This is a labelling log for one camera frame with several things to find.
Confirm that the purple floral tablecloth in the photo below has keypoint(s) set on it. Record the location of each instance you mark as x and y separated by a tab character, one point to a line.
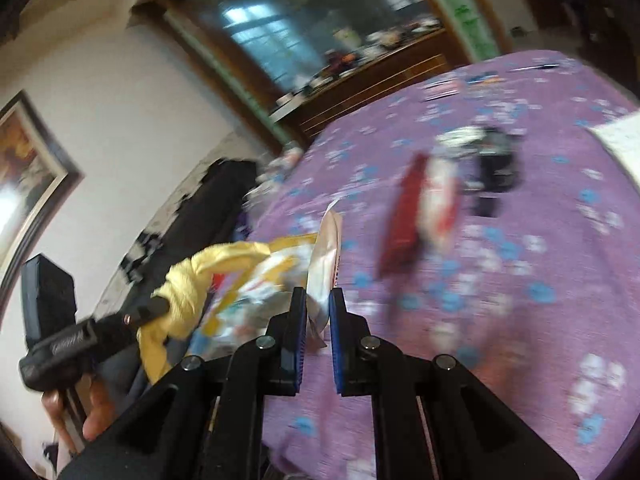
541	302

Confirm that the black electric motor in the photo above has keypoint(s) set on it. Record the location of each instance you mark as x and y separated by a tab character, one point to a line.
497	171

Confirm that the white paper notebook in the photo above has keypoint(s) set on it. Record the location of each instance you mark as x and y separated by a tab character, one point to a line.
621	138

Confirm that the black pen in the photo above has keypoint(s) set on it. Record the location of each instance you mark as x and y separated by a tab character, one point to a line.
542	66

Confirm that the pink pouch far table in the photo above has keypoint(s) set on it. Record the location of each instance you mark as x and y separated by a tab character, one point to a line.
443	89

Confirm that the person's left hand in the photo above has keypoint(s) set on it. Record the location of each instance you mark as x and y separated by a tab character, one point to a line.
80	413

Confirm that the black sofa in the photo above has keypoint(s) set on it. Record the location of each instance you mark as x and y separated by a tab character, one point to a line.
206	217

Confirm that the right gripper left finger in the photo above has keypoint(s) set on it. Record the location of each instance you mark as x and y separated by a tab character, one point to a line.
269	365

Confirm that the wooden sideboard cabinet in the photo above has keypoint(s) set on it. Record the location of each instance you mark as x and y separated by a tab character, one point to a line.
289	67

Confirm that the blue item far table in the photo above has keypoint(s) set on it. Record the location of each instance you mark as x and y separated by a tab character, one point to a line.
483	78

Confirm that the yellow rimmed storage box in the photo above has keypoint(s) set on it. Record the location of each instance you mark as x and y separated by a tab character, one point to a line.
242	312

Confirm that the framed wall picture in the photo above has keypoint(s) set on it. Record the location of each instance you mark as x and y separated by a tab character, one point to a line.
37	175

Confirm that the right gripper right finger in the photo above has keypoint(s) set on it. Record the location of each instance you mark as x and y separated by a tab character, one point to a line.
370	366

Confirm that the white packet red text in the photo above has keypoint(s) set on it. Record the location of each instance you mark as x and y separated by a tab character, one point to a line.
322	275

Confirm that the dark red packet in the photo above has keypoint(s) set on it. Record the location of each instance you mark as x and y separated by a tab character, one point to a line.
401	243

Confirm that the white red printed bag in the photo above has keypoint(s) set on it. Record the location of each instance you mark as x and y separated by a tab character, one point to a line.
439	203

